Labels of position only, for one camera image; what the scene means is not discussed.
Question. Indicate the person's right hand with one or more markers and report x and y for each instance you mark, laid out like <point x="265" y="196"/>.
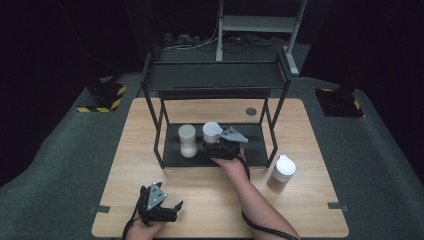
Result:
<point x="233" y="166"/>

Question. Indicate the black power strip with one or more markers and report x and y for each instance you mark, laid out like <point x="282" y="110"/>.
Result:
<point x="181" y="38"/>

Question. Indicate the person's left hand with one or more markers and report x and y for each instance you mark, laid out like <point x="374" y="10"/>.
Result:
<point x="145" y="230"/>

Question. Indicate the round grey table grommet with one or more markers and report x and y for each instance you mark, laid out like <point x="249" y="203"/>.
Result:
<point x="251" y="111"/>

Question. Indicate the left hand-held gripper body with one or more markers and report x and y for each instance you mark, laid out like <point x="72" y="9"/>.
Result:
<point x="155" y="198"/>

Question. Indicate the spout-lid jar of brown powder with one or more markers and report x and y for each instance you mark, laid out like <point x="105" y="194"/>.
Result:
<point x="282" y="171"/>

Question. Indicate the white spout-lid jar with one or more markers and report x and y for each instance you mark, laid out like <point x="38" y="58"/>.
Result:
<point x="211" y="130"/>

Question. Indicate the yellow-black striped stand base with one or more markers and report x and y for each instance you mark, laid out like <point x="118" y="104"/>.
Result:
<point x="340" y="103"/>
<point x="106" y="98"/>

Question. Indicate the grey metal stand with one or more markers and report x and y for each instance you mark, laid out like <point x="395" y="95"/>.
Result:
<point x="258" y="24"/>

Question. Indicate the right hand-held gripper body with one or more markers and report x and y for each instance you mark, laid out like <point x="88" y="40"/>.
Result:
<point x="233" y="140"/>

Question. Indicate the black two-tier metal rack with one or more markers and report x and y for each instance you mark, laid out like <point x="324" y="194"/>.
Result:
<point x="253" y="146"/>

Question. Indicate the flat-lid jar of white granules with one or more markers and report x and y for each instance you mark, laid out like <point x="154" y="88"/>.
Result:
<point x="187" y="141"/>

